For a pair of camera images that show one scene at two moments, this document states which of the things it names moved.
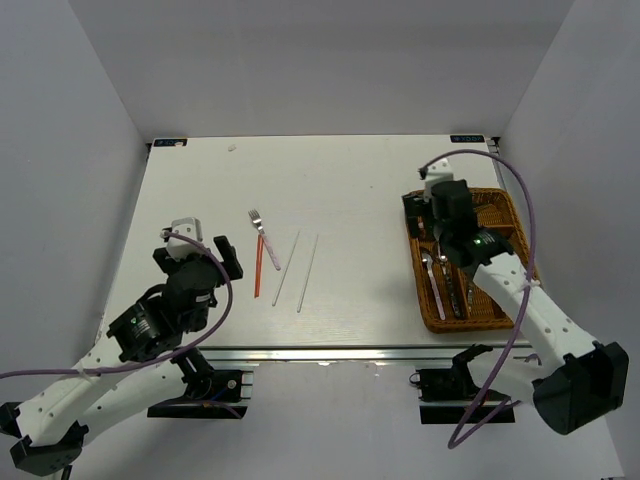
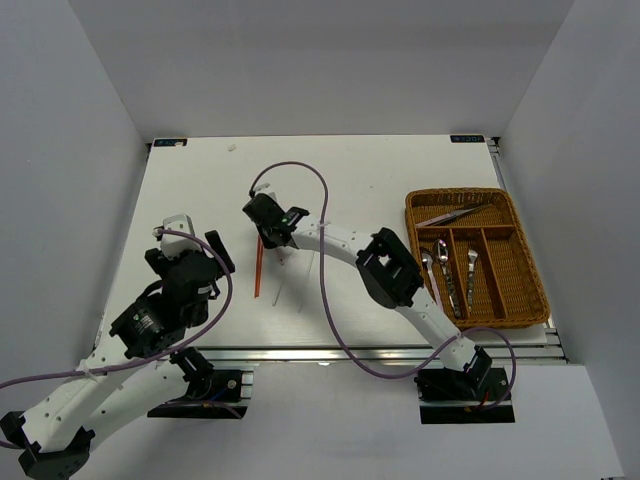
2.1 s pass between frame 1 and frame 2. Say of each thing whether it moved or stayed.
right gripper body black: moved
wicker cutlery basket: stayed
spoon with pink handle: stayed
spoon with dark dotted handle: stayed
